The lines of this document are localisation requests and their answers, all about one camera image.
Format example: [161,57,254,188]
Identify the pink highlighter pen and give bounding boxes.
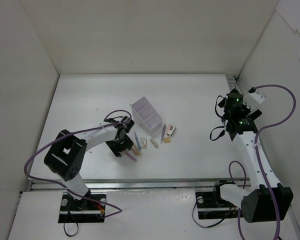
[123,151,138,162]

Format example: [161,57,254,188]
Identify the white three-compartment organizer box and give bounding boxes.
[131,96,163,136]

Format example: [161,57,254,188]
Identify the purple pen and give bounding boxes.
[160,123,166,143]

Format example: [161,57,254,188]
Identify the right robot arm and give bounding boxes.
[211,89,293,223]

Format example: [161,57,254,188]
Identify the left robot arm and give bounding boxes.
[44,116,135,210]

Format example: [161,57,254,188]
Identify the yellow highlighter pen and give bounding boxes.
[133,143,143,157]

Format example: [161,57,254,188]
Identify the blue highlighter pen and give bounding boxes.
[134,132,141,151]

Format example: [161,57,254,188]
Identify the staples box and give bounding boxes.
[139,137,148,149]

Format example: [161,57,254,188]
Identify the white eraser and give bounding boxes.
[150,138,159,149]

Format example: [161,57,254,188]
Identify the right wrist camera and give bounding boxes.
[243,88,267,112]

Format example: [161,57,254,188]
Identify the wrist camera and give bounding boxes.
[120,116,135,129]
[243,88,267,112]

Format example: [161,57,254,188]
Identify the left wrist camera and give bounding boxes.
[120,116,135,129]

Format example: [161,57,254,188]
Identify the aluminium frame rail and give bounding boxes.
[27,177,253,192]

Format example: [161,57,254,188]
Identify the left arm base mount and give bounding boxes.
[58,192,106,224]

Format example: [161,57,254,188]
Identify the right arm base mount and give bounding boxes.
[195,181,238,220]

